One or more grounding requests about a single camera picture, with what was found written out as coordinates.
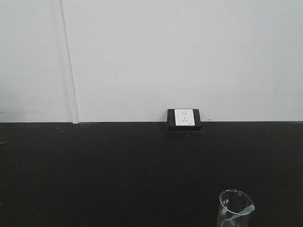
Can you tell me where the clear glass beaker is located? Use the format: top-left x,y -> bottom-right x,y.
216,189 -> 256,227

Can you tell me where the white wall socket plate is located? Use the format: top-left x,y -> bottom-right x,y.
174,109 -> 195,126

